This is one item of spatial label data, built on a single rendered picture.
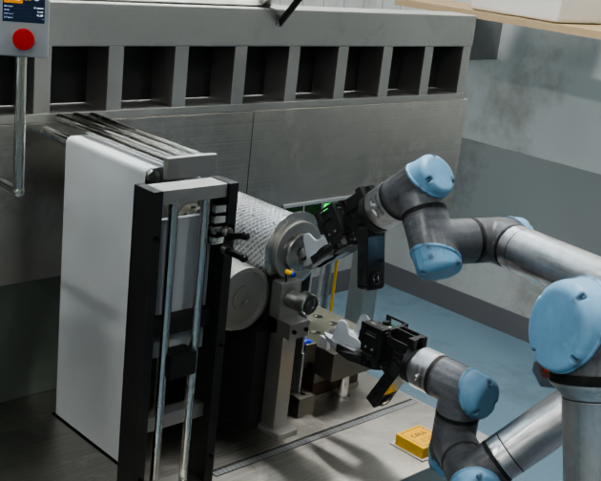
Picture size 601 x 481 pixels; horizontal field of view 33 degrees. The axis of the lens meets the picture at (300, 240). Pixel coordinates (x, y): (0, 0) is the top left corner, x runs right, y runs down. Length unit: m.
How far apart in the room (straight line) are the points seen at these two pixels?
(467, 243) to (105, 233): 0.60
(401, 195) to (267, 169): 0.64
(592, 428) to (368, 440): 0.75
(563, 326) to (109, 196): 0.79
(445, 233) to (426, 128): 1.02
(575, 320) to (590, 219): 3.57
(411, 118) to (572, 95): 2.35
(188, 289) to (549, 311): 0.59
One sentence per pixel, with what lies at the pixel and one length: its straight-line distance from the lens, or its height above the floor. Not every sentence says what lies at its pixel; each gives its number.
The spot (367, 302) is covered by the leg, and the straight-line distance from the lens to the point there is 2.88.
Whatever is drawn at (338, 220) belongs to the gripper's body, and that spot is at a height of 1.35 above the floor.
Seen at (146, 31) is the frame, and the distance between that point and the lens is 1.97.
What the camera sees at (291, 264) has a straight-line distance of 1.86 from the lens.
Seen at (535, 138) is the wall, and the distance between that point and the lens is 4.95.
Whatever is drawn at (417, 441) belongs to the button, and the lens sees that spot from 1.96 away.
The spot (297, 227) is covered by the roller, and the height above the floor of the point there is 1.30.
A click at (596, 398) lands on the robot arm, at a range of 1.31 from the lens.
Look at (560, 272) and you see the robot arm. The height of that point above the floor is 1.38.
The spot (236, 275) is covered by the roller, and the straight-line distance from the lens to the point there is 1.79.
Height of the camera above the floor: 1.82
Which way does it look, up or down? 17 degrees down
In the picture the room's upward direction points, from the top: 6 degrees clockwise
